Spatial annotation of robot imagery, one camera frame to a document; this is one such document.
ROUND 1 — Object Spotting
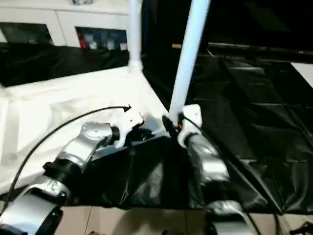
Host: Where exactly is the white plastic table leg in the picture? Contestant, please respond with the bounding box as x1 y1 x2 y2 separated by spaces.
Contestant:
128 0 144 71
168 0 212 123

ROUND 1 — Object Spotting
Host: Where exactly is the white plastic table top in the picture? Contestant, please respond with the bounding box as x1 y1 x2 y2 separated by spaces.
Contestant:
0 66 171 196

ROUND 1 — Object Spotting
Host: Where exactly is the black table mat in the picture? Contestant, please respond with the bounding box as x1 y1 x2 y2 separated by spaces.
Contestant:
0 41 313 215

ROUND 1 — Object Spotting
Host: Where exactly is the black long bar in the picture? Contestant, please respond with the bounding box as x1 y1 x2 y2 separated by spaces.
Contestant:
207 42 313 58

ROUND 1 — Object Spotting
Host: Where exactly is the white flat board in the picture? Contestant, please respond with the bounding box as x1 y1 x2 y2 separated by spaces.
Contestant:
291 62 313 88

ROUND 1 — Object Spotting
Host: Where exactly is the white glass-door cabinet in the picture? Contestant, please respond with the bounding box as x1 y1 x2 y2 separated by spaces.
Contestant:
0 0 130 51

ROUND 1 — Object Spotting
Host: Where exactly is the black stand base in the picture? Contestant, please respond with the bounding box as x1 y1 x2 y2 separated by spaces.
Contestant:
290 221 313 233

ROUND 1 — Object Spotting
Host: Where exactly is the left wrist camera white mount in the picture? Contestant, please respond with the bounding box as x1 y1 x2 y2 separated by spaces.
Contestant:
114 106 145 149

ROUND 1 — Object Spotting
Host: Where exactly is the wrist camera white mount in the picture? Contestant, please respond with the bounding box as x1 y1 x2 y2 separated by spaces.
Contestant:
176 104 203 147
114 106 145 149

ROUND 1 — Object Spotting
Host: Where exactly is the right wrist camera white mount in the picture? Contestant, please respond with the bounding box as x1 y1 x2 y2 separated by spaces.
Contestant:
176 104 203 147

